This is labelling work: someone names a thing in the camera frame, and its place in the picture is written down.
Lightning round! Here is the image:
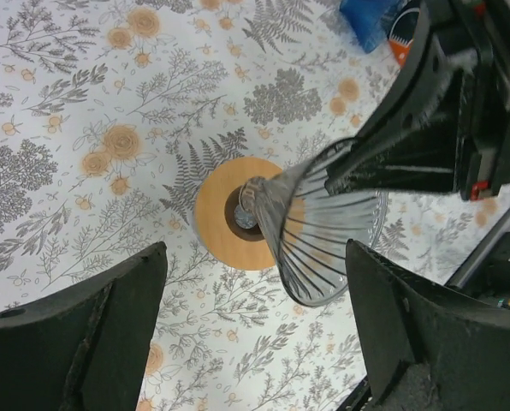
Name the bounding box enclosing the floral table mat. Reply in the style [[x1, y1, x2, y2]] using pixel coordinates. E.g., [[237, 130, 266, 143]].
[[0, 0, 510, 411]]

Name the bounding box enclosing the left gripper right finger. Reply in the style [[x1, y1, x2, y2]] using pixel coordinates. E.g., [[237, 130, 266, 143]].
[[346, 241, 510, 410]]

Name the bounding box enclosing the wooden dripper ring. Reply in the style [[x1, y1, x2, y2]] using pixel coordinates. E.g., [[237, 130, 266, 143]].
[[193, 156, 285, 271]]

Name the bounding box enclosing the clear glass dripper cone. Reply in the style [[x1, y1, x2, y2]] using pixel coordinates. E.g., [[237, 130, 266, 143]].
[[239, 138, 388, 307]]

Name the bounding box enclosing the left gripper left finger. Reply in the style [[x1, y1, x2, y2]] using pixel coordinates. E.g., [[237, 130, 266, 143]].
[[0, 242, 168, 410]]

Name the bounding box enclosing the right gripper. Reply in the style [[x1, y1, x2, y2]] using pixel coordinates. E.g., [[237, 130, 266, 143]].
[[325, 1, 510, 201]]

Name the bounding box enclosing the glass coffee server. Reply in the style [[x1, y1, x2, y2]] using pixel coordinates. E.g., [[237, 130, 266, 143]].
[[234, 204, 258, 230]]

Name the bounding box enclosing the orange coffee filter box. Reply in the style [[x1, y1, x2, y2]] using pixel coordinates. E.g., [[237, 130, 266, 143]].
[[388, 1, 420, 68]]

